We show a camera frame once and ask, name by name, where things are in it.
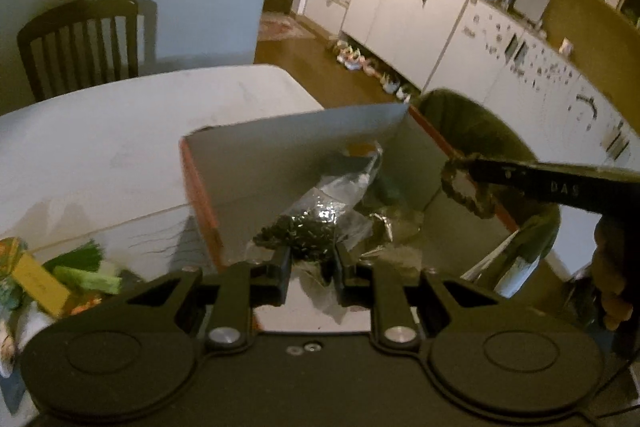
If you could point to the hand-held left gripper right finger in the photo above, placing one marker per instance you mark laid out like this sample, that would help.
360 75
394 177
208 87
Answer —
342 274

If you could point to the white flat board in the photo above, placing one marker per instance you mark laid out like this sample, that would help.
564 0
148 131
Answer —
531 1

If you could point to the pile of colourful items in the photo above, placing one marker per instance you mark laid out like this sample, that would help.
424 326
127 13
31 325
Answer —
10 287

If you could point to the white cabinet with stickers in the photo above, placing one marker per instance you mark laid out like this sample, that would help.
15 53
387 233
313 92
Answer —
540 87

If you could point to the white bench cabinet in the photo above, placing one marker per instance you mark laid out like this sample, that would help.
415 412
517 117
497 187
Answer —
320 9

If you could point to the red patterned rug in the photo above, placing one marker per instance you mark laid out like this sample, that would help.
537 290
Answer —
285 28

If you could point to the row of shoes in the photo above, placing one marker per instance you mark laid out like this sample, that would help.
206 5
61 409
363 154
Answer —
370 67

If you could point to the person's right hand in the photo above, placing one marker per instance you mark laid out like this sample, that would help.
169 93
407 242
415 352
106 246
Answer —
612 267

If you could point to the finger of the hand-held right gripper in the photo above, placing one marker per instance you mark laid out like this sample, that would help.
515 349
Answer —
505 174

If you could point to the brown wooden chair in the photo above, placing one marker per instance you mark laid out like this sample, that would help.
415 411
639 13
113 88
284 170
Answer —
75 37

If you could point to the crumpled clear plastic bag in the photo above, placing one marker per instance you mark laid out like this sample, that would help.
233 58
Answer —
390 232

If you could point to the green tassel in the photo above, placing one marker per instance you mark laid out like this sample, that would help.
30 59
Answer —
75 254

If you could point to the patterned light cloth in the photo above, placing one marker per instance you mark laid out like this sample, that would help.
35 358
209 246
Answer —
500 264

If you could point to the white lower cabinet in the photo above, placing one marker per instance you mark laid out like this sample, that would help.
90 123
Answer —
400 22

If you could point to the yellow small box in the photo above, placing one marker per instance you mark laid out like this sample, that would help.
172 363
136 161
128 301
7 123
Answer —
40 284

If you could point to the clear bag of dark beads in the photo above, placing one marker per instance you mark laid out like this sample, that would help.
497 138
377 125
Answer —
300 232

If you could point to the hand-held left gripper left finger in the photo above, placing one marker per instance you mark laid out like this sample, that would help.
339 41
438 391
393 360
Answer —
281 274

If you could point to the red cardboard box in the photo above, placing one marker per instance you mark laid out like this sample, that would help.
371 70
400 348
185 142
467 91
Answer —
260 157

